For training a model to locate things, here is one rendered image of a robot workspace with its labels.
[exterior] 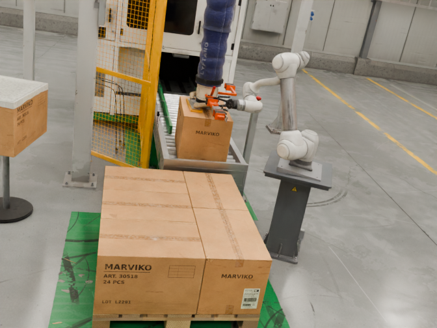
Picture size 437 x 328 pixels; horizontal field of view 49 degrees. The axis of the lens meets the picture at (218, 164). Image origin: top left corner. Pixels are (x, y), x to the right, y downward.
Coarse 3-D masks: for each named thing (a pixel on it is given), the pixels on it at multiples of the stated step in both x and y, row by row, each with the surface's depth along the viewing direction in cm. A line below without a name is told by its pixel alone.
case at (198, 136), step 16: (192, 112) 389; (208, 112) 396; (176, 128) 432; (192, 128) 381; (208, 128) 383; (224, 128) 384; (176, 144) 417; (192, 144) 386; (208, 144) 388; (224, 144) 390; (208, 160) 394; (224, 160) 396
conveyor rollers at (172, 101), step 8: (168, 96) 576; (176, 96) 579; (160, 104) 540; (168, 104) 543; (176, 104) 553; (160, 112) 516; (176, 112) 520; (176, 120) 495; (168, 136) 445; (168, 144) 427; (168, 152) 410; (176, 152) 412; (232, 160) 415
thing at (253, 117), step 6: (252, 114) 437; (258, 114) 438; (252, 120) 439; (252, 126) 442; (252, 132) 444; (246, 138) 449; (252, 138) 447; (246, 144) 448; (246, 150) 451; (246, 156) 453; (246, 162) 456; (240, 192) 467
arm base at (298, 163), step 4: (292, 160) 363; (296, 160) 360; (300, 160) 358; (292, 164) 359; (296, 164) 359; (300, 164) 359; (304, 164) 358; (308, 164) 360; (300, 168) 359; (304, 168) 359; (308, 168) 358
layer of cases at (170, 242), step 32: (128, 192) 330; (160, 192) 338; (192, 192) 346; (224, 192) 354; (128, 224) 291; (160, 224) 297; (192, 224) 304; (224, 224) 310; (128, 256) 261; (160, 256) 265; (192, 256) 270; (224, 256) 275; (256, 256) 280; (96, 288) 266; (128, 288) 269; (160, 288) 273; (192, 288) 277; (224, 288) 282; (256, 288) 286
